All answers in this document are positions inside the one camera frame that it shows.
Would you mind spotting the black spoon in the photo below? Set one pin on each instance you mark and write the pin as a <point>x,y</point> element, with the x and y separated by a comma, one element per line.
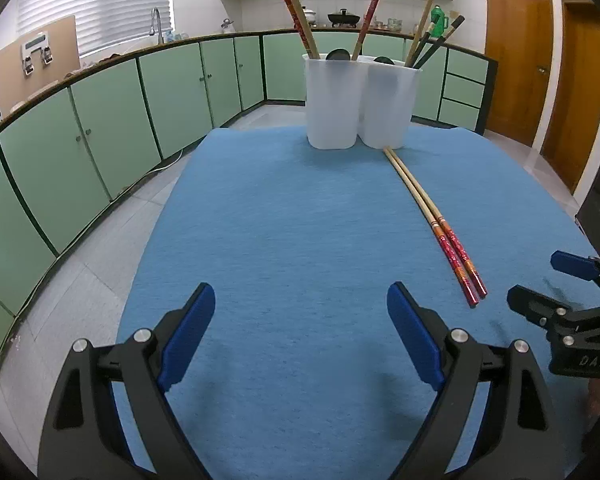
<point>337,54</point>
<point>383,60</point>

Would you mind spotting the blue table cloth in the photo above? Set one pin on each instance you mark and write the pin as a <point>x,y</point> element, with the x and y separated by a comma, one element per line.
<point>305,235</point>

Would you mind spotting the white cooking pot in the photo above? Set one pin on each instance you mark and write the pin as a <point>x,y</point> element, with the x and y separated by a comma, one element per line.
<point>310,15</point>

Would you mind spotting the white plastic utensil cup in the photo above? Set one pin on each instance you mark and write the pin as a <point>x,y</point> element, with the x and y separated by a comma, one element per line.
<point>332,105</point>
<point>390,110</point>

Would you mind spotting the green thermos jug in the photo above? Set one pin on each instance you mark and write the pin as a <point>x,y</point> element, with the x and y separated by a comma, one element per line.
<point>442,17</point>

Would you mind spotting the brown cardboard sheet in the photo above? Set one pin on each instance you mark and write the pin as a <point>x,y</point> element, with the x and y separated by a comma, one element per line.
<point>10,80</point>

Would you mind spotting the brown wooden door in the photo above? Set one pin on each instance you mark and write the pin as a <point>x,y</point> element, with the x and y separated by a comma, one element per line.
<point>575,95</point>
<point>517,50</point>

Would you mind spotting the metal kitchen faucet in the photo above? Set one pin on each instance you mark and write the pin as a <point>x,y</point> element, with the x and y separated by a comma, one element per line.
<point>156,25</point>

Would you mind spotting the glass containers on counter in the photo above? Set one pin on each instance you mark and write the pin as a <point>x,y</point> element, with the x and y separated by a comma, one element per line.
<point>394,24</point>

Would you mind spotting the black wok with lid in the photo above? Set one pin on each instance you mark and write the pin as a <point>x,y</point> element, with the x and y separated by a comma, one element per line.
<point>344,19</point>

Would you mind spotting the metal wall tap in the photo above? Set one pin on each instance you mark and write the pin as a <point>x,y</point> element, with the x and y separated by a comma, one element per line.
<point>227,23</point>

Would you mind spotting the white device on cardboard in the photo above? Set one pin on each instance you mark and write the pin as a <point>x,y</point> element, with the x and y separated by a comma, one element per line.
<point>37,52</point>

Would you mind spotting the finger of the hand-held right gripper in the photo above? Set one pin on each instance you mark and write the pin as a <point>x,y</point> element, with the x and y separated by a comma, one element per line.
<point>575,265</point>
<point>535,305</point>

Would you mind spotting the black chopstick with silver band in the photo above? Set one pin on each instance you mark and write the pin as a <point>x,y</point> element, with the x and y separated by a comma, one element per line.
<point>442,42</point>
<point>432,45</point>

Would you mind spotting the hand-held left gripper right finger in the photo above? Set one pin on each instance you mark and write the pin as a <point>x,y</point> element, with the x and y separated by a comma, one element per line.
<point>410,335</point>

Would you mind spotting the white window blinds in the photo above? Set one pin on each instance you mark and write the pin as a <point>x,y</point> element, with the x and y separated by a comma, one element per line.
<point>95,5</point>

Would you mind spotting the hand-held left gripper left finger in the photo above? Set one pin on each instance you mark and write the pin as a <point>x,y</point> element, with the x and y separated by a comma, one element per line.
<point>190,335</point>

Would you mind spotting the green lower kitchen cabinets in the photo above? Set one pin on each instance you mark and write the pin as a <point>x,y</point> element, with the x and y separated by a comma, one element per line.
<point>105,125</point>

